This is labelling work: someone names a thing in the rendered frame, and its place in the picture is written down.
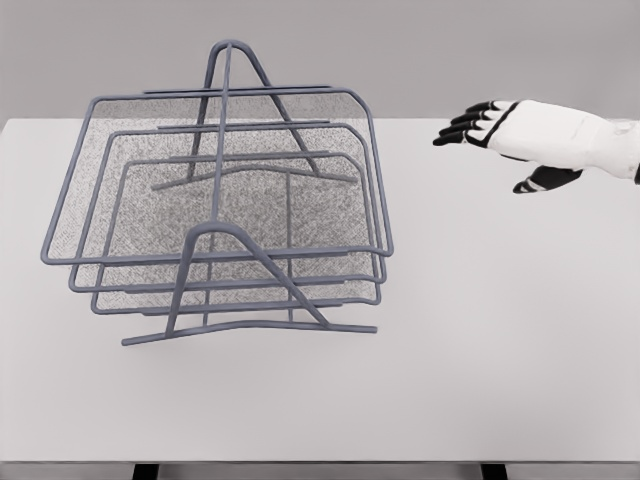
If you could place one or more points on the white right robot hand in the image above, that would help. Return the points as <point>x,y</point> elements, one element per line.
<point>535,132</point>

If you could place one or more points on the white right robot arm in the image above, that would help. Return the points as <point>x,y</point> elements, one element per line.
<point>619,150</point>

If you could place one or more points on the large grey mesh tray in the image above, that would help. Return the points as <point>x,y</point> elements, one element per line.
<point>150,107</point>

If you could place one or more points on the small grey mesh tray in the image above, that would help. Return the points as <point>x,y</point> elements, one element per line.
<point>116,301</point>

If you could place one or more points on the medium grey mesh tray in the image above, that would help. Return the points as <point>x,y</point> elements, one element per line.
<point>84,276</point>

